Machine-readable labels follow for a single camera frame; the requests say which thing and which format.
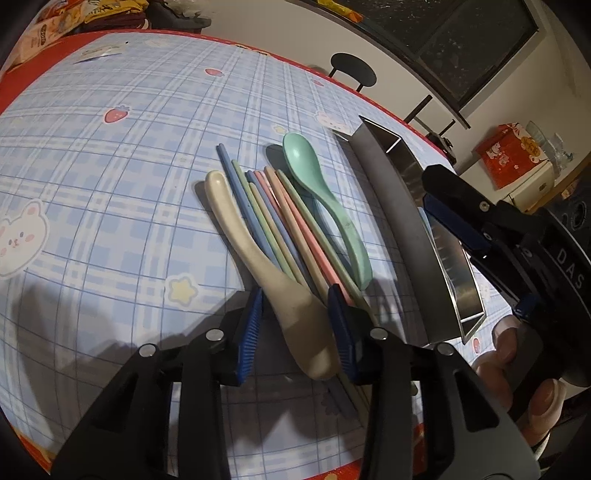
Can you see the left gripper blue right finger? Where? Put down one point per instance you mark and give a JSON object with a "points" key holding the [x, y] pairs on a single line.
{"points": [[343, 326]]}

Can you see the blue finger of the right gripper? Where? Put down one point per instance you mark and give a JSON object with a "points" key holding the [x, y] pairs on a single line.
{"points": [[445, 191], [464, 217]]}

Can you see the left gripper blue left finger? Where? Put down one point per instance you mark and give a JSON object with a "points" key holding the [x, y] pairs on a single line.
{"points": [[247, 334]]}

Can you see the beige plastic spoon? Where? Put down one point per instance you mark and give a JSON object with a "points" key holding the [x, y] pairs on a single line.
{"points": [[303, 318]]}

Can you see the black metal utensil tray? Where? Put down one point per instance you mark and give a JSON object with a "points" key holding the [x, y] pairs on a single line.
{"points": [[445, 300]]}

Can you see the light green chopstick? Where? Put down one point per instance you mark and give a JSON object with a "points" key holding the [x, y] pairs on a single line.
{"points": [[262, 220]]}

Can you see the beige chopstick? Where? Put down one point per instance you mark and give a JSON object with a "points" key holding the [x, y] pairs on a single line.
{"points": [[287, 256], [298, 236]]}

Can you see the dark blue chopstick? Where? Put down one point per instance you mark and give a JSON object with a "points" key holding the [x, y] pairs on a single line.
{"points": [[245, 206]]}

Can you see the green plastic spoon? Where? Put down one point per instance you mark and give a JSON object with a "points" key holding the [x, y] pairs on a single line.
{"points": [[306, 169]]}

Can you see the person right hand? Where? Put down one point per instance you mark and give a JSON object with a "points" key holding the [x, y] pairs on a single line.
{"points": [[546, 404]]}

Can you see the white refrigerator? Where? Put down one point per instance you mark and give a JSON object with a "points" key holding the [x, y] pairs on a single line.
{"points": [[542, 185]]}

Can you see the red cloth on refrigerator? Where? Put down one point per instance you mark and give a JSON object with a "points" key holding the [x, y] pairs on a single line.
{"points": [[509, 154]]}

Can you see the black framed window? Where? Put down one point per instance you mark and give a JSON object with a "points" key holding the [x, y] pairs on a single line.
{"points": [[454, 48]]}

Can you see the blue plaid table mat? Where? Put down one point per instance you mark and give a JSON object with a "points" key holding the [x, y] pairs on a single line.
{"points": [[161, 221]]}

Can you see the black round stool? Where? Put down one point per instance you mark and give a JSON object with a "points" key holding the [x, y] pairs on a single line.
{"points": [[355, 68]]}

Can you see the yellow snack bag on sill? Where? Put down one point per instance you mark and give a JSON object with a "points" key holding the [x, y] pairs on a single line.
{"points": [[343, 11]]}

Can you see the small paper card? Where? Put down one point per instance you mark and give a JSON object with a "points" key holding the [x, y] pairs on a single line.
{"points": [[100, 52]]}

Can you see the grey stool with bag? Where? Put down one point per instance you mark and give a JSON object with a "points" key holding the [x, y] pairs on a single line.
{"points": [[161, 17]]}

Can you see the snack packages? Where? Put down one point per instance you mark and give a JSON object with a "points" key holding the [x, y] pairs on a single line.
{"points": [[55, 20]]}

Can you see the black folding chair frame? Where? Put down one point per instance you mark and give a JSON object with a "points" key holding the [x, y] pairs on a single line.
{"points": [[430, 117]]}

